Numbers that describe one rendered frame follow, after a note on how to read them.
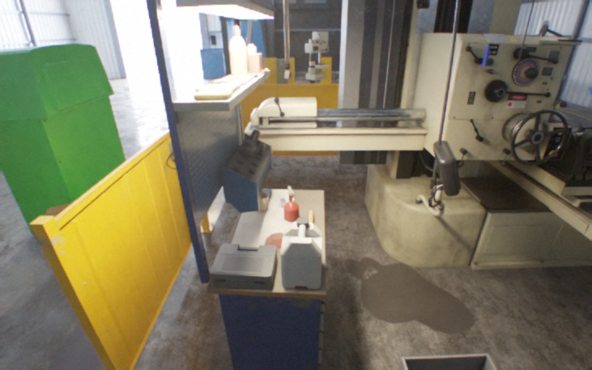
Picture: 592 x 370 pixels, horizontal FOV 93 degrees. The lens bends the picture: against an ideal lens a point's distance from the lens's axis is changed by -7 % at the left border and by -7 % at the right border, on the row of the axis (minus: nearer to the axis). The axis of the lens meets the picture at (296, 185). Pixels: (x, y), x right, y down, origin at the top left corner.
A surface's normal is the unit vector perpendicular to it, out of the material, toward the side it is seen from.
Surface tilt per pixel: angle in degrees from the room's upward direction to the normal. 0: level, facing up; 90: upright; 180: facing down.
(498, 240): 90
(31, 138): 90
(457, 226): 90
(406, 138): 90
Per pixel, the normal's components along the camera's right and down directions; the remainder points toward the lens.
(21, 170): -0.01, 0.46
